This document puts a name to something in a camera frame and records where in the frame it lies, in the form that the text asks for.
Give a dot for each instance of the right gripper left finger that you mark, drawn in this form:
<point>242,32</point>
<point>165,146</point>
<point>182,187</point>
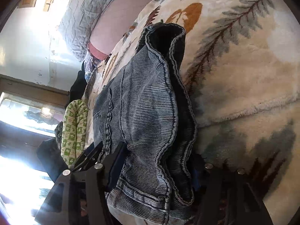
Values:
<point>78,195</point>

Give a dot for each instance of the wooden door frame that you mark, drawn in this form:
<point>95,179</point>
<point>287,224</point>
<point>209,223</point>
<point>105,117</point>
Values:
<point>32,91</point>

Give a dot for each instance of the grey quilted pillow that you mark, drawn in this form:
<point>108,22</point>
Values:
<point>78,23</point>

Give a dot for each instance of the purple plastic bag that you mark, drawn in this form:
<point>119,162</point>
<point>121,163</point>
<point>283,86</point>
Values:
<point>90,63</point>

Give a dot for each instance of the black clothing pile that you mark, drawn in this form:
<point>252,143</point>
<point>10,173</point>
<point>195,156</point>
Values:
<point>77,89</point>

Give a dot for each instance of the pink bolster cushion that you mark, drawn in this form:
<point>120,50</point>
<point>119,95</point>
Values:
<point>113,24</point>

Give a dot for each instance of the leaf pattern fleece blanket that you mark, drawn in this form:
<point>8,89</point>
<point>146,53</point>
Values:
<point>241,67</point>

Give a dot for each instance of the green white patterned quilt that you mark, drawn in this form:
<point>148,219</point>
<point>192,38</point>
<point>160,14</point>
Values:
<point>74,131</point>

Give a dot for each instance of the blue denim pants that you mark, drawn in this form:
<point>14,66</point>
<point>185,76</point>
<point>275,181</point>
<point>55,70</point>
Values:
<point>147,107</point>

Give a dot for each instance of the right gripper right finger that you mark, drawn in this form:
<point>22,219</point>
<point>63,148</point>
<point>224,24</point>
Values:
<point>231,197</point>

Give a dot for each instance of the beige wall switch plate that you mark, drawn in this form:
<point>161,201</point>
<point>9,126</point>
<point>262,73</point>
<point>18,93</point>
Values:
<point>47,5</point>

